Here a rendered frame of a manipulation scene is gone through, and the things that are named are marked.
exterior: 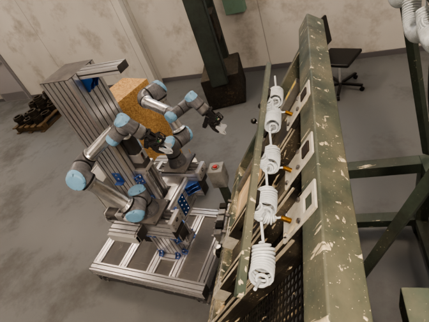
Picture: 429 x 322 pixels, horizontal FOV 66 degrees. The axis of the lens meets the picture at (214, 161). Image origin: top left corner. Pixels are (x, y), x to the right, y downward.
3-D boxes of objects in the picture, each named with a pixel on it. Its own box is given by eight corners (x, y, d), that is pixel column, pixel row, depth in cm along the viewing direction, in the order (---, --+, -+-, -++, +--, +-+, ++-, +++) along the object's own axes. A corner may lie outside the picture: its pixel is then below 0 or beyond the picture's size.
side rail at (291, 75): (253, 165, 263) (240, 161, 262) (323, 39, 186) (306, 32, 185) (253, 171, 258) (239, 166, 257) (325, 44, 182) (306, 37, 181)
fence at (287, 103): (242, 186, 244) (237, 184, 244) (302, 80, 178) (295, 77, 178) (242, 191, 241) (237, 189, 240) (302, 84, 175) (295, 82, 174)
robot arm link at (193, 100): (188, 91, 211) (194, 87, 203) (200, 103, 215) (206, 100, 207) (181, 99, 208) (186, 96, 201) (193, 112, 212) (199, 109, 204)
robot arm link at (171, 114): (127, 94, 234) (168, 113, 203) (139, 87, 238) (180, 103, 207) (134, 108, 242) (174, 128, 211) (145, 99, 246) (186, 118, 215)
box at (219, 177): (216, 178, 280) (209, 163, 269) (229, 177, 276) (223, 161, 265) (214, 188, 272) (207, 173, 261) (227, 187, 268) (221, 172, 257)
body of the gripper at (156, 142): (163, 147, 176) (145, 137, 170) (155, 151, 182) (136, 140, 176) (167, 135, 180) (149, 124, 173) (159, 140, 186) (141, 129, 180)
